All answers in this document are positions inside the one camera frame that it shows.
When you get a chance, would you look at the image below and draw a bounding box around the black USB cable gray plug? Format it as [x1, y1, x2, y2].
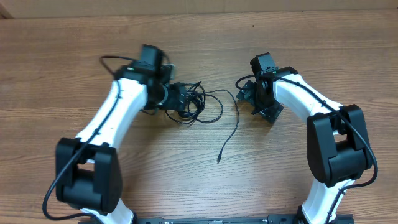
[186, 81, 239, 164]

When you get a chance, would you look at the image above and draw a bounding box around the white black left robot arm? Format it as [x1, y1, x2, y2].
[49, 45, 187, 223]

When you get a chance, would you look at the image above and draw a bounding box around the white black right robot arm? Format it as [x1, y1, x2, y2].
[237, 52, 378, 223]

